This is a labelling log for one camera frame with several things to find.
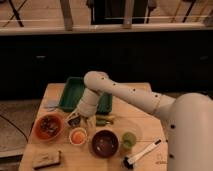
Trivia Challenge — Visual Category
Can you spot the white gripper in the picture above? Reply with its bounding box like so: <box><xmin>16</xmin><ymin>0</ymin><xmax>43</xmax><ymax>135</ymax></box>
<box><xmin>66</xmin><ymin>88</ymin><xmax>102</xmax><ymax>134</ymax></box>

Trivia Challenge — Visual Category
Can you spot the dark purple bowl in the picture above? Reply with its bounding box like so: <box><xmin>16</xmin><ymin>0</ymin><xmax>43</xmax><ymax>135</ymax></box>
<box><xmin>91</xmin><ymin>130</ymin><xmax>119</xmax><ymax>158</ymax></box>

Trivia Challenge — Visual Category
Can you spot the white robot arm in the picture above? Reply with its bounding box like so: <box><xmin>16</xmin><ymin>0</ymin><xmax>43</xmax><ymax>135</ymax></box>
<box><xmin>66</xmin><ymin>71</ymin><xmax>213</xmax><ymax>171</ymax></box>

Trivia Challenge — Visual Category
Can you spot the small metal cup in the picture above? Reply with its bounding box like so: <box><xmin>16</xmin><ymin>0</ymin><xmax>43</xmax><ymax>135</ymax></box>
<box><xmin>67</xmin><ymin>116</ymin><xmax>81</xmax><ymax>128</ymax></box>

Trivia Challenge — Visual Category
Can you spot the brown wooden block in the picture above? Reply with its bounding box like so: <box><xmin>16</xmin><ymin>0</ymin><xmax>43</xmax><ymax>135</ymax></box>
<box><xmin>32</xmin><ymin>151</ymin><xmax>61</xmax><ymax>169</ymax></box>

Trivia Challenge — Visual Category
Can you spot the white handled brush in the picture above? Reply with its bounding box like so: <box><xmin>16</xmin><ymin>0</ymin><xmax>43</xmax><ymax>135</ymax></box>
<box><xmin>123</xmin><ymin>139</ymin><xmax>161</xmax><ymax>169</ymax></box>

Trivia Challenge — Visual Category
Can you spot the orange apple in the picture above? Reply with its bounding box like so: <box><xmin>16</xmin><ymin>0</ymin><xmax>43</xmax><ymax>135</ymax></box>
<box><xmin>72</xmin><ymin>131</ymin><xmax>85</xmax><ymax>144</ymax></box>

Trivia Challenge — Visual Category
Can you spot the green plastic cup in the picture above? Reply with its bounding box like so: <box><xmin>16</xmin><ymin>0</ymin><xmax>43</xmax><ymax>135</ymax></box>
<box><xmin>121</xmin><ymin>132</ymin><xmax>137</xmax><ymax>150</ymax></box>

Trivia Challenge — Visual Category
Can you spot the green plastic tray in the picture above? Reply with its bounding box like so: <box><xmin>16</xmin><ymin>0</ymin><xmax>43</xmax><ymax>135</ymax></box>
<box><xmin>58</xmin><ymin>77</ymin><xmax>112</xmax><ymax>115</ymax></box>

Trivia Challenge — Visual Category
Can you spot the green vegetable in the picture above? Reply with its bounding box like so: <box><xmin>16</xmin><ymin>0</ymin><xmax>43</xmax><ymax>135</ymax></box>
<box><xmin>96</xmin><ymin>115</ymin><xmax>115</xmax><ymax>126</ymax></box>

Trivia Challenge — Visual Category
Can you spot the orange bowl with contents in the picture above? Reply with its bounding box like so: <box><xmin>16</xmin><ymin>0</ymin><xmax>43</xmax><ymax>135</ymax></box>
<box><xmin>33</xmin><ymin>114</ymin><xmax>64</xmax><ymax>142</ymax></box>

